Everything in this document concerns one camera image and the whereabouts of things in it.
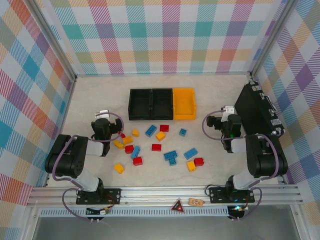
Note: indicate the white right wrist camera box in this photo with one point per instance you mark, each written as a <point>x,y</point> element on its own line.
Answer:
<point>228,110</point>

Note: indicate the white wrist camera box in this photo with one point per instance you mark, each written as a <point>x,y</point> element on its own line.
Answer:
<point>102,114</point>
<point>228,110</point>

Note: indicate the red triangle sign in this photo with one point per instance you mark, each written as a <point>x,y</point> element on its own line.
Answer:
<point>178,207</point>

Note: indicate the long blue lego brick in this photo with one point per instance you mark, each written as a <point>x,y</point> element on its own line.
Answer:
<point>191,153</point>

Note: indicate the blue T-shaped lego piece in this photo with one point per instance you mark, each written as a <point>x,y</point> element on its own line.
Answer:
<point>171,157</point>

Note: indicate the aluminium floor rail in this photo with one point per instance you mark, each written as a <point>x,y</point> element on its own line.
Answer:
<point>65,112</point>
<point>200,74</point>

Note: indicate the small wooden tag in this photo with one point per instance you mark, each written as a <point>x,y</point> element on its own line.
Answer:
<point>195,202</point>

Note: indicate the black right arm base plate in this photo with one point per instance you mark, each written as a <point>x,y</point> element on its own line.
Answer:
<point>216,195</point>

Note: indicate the aluminium frame post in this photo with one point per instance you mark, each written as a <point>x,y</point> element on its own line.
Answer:
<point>57,42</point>
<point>272,37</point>

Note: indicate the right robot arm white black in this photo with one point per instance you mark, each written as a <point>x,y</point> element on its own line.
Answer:
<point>265,155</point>

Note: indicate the small power connector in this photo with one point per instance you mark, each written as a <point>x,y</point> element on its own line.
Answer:
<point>105,211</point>
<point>240,208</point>

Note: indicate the black plastic bin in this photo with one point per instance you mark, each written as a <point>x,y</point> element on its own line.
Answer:
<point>140,103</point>
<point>162,103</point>

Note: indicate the yellow plastic bin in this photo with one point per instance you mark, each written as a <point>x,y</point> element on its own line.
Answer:
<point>184,102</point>

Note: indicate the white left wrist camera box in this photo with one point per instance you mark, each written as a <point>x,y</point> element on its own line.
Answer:
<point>102,114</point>

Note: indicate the wide aluminium mounting rail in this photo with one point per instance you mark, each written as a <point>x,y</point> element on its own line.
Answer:
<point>162,193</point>

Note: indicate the small square blue lego brick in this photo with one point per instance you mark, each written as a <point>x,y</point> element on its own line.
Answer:
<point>183,132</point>

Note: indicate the black hard case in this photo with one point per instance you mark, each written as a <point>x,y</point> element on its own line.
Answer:
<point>255,110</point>

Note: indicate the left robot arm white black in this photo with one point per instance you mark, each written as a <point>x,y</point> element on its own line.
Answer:
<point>65,155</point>

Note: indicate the yellow lego brick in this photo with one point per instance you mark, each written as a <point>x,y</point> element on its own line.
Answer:
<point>191,166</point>
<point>160,136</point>
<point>127,140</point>
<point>135,132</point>
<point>119,168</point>
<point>118,144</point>

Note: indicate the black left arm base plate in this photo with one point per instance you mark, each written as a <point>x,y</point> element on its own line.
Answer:
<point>113,196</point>

